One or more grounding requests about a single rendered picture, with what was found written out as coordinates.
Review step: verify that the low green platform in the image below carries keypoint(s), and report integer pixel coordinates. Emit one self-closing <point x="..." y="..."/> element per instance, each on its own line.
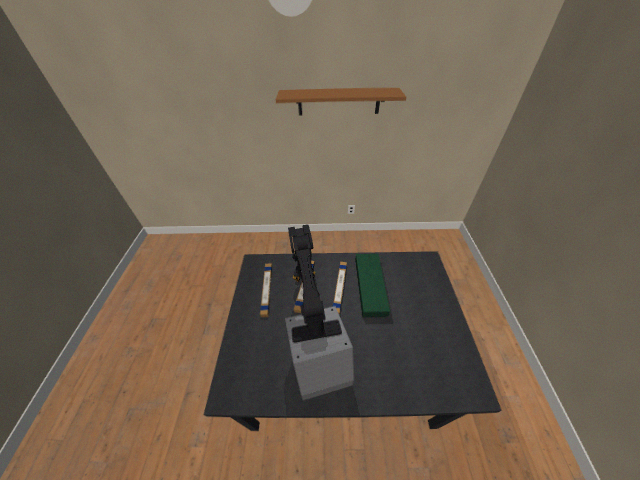
<point x="374" y="299"/>

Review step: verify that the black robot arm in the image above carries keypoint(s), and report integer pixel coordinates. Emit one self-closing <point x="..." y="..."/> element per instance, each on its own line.
<point x="316" y="328"/>

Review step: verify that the brown flat pack with blue bands and white label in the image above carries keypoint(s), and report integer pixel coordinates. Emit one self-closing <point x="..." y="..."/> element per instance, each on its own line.
<point x="299" y="300"/>

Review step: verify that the brown welding electrode pack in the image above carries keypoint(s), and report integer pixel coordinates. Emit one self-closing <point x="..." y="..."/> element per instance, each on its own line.
<point x="266" y="291"/>

